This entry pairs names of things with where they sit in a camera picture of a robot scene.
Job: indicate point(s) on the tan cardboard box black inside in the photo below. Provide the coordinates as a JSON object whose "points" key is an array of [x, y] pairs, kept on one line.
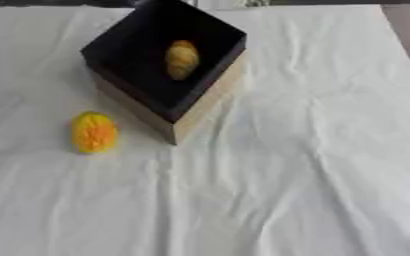
{"points": [[156, 90]]}

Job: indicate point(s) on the brown oval toy bread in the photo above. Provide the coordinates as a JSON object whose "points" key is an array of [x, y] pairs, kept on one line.
{"points": [[182, 60]]}

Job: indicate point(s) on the yellow toy fruit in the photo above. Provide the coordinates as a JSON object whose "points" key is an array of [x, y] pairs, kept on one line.
{"points": [[93, 132]]}

